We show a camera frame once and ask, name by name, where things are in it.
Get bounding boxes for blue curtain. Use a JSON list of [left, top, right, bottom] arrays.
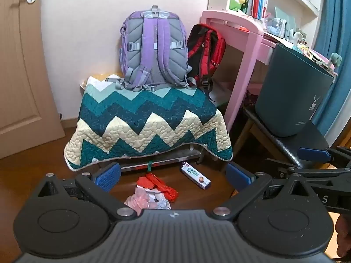
[[311, 0, 351, 137]]

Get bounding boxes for person's right hand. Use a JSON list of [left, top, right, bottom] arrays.
[[335, 213, 351, 258]]

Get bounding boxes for white paper sheets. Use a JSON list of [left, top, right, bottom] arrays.
[[210, 81, 232, 107]]

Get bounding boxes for purple grey backpack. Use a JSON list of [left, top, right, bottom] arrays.
[[106, 5, 197, 91]]

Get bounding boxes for pale green folder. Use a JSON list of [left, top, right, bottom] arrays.
[[274, 7, 297, 30]]

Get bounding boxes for pink desk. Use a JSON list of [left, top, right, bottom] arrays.
[[201, 10, 340, 132]]

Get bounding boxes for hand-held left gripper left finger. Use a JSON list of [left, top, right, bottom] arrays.
[[36, 162, 138, 221]]

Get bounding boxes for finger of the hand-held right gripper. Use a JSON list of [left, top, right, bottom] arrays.
[[298, 146, 351, 170], [263, 158, 351, 187]]

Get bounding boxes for pile of colourful cards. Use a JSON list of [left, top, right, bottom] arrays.
[[296, 42, 330, 66]]

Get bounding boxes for black seat wooden chair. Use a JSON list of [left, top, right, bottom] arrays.
[[233, 105, 331, 170]]

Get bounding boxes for red black backpack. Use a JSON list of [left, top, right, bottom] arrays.
[[186, 23, 227, 103]]

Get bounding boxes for mint green desk gadget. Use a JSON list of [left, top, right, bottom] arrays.
[[329, 53, 343, 74]]

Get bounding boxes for metal low table frame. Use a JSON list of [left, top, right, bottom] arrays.
[[99, 142, 209, 173]]

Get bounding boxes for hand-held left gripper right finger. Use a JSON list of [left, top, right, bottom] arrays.
[[212, 162, 312, 221]]

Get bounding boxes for white cookie box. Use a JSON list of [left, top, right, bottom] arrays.
[[181, 163, 211, 189]]

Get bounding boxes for pink wrapper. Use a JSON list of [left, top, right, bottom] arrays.
[[124, 190, 150, 215]]

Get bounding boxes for white printed paper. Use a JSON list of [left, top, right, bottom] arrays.
[[145, 188, 172, 210]]

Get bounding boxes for teal cream zigzag quilt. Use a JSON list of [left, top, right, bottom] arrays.
[[64, 75, 233, 172]]

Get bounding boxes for dark floral cloth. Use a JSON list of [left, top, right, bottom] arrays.
[[243, 90, 258, 108]]

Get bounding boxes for red wrapper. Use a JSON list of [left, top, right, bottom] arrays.
[[136, 173, 179, 202]]

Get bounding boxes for light blue pouch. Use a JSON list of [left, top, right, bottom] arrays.
[[267, 17, 287, 37]]

